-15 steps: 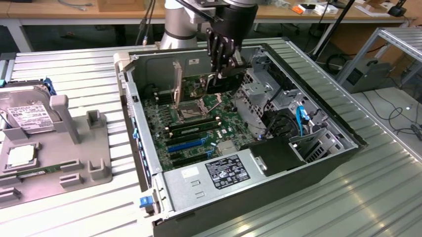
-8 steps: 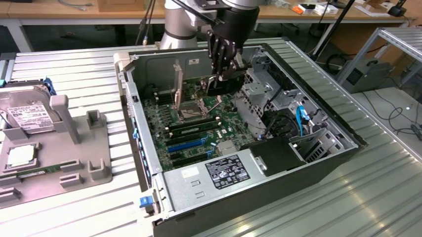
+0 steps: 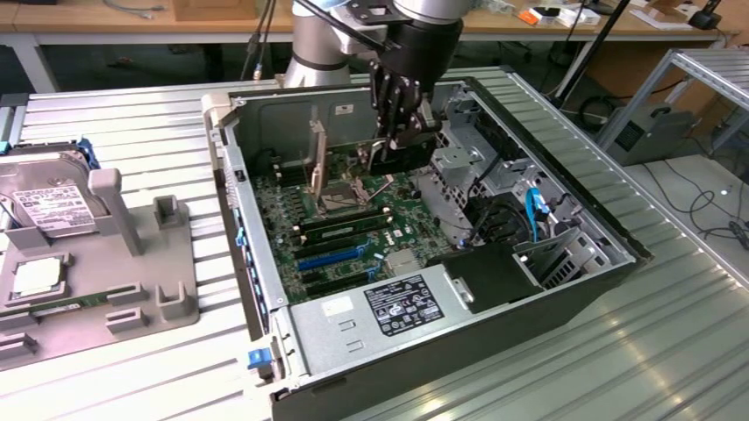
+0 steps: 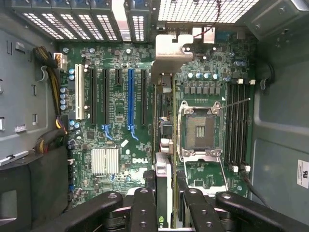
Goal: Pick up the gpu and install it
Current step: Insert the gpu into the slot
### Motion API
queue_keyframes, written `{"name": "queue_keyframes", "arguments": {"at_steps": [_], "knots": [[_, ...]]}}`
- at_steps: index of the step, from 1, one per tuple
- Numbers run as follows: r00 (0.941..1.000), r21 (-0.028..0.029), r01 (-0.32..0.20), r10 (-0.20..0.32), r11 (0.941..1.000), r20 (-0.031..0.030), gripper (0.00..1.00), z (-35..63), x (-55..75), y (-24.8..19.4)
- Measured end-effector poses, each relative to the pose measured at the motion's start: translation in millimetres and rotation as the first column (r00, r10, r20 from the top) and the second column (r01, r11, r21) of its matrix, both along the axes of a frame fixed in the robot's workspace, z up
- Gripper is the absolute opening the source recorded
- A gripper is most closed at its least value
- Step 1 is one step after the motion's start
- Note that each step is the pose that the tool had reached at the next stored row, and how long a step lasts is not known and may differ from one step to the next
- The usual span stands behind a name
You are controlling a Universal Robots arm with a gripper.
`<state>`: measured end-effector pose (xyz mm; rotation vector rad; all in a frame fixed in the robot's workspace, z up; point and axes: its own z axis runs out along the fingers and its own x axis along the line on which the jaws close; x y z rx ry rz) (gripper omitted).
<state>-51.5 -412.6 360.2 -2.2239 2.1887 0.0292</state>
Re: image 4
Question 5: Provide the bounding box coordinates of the black RAM slot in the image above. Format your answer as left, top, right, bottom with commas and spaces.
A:
233, 79, 239, 172
244, 79, 251, 172
227, 79, 233, 172
239, 79, 244, 172

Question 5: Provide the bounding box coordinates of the thin metal locking lever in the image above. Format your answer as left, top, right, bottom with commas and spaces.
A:
216, 98, 251, 111

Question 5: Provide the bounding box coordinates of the metal socket cover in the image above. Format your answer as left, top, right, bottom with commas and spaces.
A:
182, 149, 229, 191

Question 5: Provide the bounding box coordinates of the silver chipset heatsink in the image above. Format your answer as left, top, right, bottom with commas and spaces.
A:
91, 147, 120, 175

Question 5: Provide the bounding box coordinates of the black plastic cover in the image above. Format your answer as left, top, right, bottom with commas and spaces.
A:
0, 145, 70, 232

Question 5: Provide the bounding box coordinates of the short black expansion slot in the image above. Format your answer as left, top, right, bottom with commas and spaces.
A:
114, 68, 122, 87

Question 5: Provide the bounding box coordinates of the CPU socket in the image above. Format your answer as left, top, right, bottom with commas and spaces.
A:
177, 100, 224, 160

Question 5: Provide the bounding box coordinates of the green motherboard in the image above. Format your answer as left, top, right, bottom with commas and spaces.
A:
56, 29, 256, 208

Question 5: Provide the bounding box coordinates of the black open PC case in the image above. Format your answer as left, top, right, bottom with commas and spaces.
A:
0, 0, 309, 232

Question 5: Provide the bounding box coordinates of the white case label sticker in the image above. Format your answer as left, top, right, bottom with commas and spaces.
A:
297, 159, 309, 189

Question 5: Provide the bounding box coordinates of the white expansion slot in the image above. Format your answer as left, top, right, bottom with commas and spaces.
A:
74, 63, 85, 121

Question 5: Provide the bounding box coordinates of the black yellow power wire bundle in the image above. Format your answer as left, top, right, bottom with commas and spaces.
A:
32, 45, 70, 155

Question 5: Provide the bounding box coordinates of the blue expansion slot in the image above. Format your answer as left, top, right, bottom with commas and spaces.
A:
127, 68, 140, 141

